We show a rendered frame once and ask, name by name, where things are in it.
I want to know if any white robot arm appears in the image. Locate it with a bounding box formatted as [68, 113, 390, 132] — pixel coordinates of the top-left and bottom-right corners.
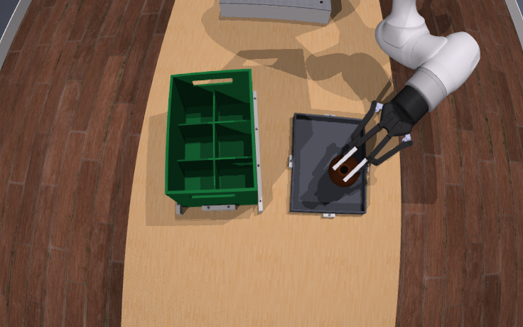
[375, 0, 480, 112]

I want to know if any green divided crate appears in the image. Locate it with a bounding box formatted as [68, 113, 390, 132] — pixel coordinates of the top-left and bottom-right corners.
[165, 69, 258, 207]

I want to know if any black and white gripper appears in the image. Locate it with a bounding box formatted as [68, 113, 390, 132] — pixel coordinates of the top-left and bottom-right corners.
[333, 85, 428, 182]

